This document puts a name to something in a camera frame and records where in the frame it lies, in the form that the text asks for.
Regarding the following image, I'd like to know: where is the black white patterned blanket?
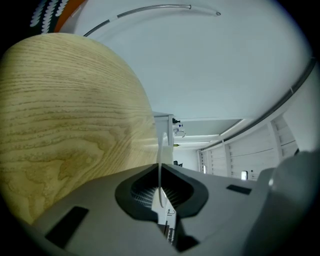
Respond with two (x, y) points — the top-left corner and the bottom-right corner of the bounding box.
(29, 0), (69, 35)

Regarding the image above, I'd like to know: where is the orange armchair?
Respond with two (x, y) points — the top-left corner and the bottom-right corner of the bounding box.
(53, 0), (88, 34)

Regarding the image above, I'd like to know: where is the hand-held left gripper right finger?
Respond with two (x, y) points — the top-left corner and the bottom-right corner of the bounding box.
(161, 163), (270, 256)

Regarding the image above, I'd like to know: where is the round light wood table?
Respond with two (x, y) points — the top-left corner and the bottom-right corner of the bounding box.
(0, 32), (160, 226)

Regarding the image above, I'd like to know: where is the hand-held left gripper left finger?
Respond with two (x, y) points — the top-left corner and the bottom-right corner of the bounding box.
(31, 163), (181, 256)

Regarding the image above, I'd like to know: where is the chrome faucet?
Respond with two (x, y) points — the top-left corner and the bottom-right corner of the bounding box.
(174, 123), (187, 138)

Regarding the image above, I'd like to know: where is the white counter cabinet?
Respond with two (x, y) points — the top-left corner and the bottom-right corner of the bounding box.
(152, 111), (175, 149)

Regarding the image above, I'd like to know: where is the white round plate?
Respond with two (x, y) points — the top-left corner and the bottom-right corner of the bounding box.
(151, 131), (178, 226)

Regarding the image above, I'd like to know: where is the curved metal lamp tube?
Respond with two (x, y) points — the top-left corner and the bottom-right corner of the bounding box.
(83, 4), (222, 38)

